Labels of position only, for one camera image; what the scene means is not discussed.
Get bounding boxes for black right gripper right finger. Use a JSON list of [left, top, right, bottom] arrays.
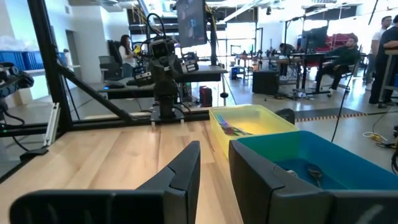
[[228, 139, 398, 224]]

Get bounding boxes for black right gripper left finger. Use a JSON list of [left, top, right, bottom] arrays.
[[9, 140, 201, 224]]

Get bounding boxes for black fork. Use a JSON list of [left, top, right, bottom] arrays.
[[306, 164, 325, 189]]

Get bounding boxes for large iridescent rainbow fork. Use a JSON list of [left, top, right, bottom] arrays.
[[215, 114, 238, 136]]

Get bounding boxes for small iridescent fork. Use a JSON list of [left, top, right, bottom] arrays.
[[228, 126, 254, 137]]

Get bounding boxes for black desk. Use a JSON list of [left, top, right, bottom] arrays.
[[95, 64, 230, 101]]

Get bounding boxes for person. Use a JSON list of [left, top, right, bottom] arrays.
[[118, 34, 138, 78], [368, 14, 398, 106], [277, 42, 297, 77], [363, 15, 394, 91], [315, 33, 362, 98]]

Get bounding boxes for red floor box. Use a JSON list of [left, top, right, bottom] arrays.
[[199, 85, 213, 108]]

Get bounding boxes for tall dark display screen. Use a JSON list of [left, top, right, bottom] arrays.
[[176, 0, 208, 49]]

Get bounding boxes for black office chair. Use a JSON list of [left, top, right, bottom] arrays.
[[98, 39, 123, 82]]

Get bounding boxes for blue plastic bin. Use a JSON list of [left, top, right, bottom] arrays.
[[236, 130, 398, 191]]

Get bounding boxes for yellow plastic bin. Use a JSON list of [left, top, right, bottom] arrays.
[[208, 104, 300, 160]]

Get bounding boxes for black floor box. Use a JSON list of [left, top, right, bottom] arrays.
[[252, 69, 280, 95]]

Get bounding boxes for blue storage crates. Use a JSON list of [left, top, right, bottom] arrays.
[[0, 50, 67, 72]]

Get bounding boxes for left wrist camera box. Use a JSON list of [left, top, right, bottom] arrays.
[[150, 38, 176, 60]]

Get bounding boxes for yellow floor cable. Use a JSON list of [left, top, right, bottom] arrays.
[[361, 131, 389, 144]]

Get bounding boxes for white metal bracket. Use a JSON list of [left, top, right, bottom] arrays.
[[43, 102, 61, 147]]

